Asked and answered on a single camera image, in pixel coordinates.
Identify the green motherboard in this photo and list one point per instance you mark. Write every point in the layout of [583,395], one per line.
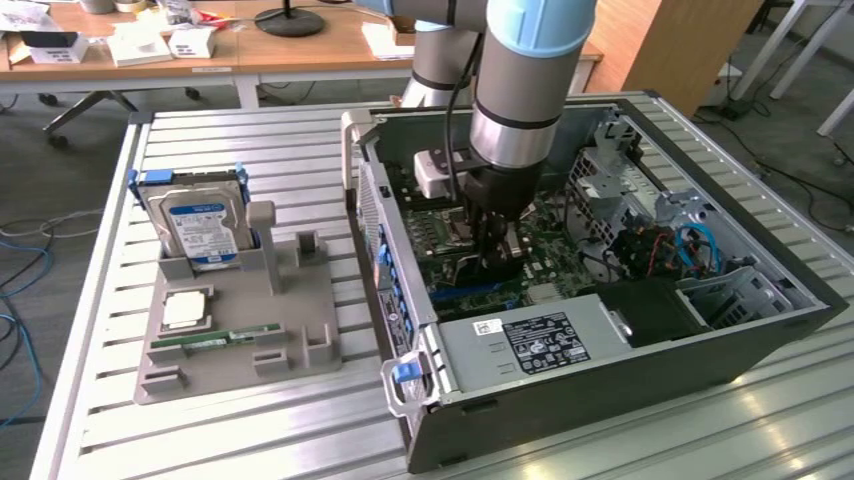
[560,260]

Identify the blue expansion slot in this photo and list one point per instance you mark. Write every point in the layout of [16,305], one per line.
[467,294]

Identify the grey power supply unit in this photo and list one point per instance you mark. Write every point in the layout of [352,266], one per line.
[480,350]

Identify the black connector bundle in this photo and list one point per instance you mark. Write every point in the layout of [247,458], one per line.
[630,250]

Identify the black round stand base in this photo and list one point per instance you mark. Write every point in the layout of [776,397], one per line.
[288,22]

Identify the brown cardboard box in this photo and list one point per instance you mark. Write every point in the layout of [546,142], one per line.
[401,24]

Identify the grey cup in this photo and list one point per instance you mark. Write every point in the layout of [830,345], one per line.
[97,6]

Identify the wooden desk white frame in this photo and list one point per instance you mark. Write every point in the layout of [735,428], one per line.
[100,72]
[333,50]

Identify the silver CPU chip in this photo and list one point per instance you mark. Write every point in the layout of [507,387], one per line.
[183,310]

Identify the wooden cabinet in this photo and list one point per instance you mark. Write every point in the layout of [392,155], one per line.
[700,40]

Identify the CPU socket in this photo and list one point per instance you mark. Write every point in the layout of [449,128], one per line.
[456,227]

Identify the metal socket cover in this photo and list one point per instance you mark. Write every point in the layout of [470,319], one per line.
[531,212]

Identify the tape roll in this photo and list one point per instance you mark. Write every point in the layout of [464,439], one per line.
[128,5]

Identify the printed paper sheets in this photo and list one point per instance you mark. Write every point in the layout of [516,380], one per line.
[22,20]

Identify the office chair base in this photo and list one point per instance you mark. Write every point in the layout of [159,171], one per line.
[80,111]

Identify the low metal disk bay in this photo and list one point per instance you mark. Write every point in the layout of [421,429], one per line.
[734,295]

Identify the green RAM stick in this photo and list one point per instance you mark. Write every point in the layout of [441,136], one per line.
[213,339]

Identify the hard disk blue carrier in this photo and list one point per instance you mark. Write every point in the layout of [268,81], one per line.
[200,235]

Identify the tall metal disk bay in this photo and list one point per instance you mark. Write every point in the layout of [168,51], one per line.
[607,200]

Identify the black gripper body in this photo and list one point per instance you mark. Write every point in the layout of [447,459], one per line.
[503,192]

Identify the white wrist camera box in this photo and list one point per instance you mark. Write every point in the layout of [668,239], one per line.
[433,175]

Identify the black case switch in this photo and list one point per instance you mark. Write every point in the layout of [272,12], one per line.
[384,192]

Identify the open white box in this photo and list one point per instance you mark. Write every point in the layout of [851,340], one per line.
[140,47]

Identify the white booklet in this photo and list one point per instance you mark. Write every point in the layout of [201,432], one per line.
[383,42]

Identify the white table frame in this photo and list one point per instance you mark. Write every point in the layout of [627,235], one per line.
[788,75]

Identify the black plastic shroud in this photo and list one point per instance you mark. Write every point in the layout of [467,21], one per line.
[654,310]

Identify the grey plastic parts rack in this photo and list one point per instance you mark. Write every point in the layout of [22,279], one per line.
[233,300]

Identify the white labelled box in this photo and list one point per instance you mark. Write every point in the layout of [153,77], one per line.
[192,44]

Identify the open black PC case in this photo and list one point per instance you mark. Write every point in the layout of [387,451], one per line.
[600,410]

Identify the white box black lid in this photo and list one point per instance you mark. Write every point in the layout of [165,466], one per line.
[56,47]

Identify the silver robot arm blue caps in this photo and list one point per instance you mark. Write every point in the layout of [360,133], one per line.
[527,75]

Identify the silver chipset heatsink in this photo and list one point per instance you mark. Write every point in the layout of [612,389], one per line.
[547,294]

